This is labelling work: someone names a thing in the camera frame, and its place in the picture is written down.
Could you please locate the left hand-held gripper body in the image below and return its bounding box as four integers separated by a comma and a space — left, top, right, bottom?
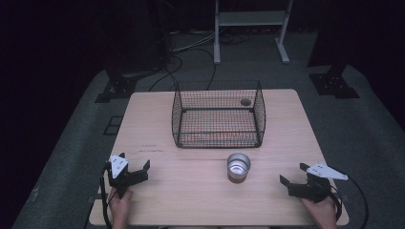
107, 154, 149, 198

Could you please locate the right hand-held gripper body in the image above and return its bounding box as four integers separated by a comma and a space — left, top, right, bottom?
287, 162, 350, 204

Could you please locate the person's left hand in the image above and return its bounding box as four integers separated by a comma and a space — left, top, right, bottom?
108, 187, 134, 224

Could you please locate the person's right hand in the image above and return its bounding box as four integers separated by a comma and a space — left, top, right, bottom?
300, 195, 339, 229

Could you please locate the silver metal cup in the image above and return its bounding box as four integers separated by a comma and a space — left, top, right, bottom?
226, 152, 252, 184

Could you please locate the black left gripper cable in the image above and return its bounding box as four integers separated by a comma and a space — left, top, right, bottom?
99, 161, 118, 229

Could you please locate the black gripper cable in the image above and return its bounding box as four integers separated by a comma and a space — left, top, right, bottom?
99, 161, 118, 229
329, 174, 371, 229

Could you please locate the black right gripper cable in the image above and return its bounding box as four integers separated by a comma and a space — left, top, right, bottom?
329, 174, 371, 229

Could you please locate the black stand with base plate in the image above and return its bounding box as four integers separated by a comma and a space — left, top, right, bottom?
95, 61, 141, 104
308, 61, 361, 100

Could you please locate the black wire mesh basket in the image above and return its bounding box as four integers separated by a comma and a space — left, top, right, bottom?
171, 79, 267, 150

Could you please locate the black floor cable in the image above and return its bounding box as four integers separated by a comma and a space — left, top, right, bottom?
147, 47, 218, 93

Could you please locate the white floor cable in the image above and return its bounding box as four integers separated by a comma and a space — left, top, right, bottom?
171, 31, 218, 53

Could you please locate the white metal table frame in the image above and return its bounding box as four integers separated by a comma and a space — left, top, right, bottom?
213, 0, 295, 65

